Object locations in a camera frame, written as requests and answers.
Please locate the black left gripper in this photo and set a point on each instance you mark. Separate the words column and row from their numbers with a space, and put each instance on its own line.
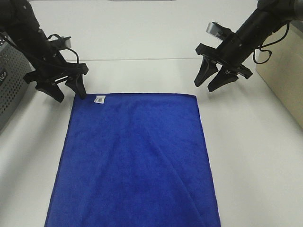
column 48, row 75

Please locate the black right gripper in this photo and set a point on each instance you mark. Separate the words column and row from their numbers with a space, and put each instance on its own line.
column 230, row 54

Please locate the blue microfibre towel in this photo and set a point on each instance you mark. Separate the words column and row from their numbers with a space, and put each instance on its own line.
column 134, row 160

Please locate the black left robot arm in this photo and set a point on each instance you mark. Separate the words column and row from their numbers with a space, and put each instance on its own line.
column 20, row 28

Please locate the grey perforated plastic basket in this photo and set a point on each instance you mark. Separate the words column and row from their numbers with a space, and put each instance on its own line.
column 13, row 67

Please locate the beige storage box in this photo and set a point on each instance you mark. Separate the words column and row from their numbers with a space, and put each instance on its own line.
column 283, row 72

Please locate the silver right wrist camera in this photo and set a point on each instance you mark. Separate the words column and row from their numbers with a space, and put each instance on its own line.
column 218, row 31

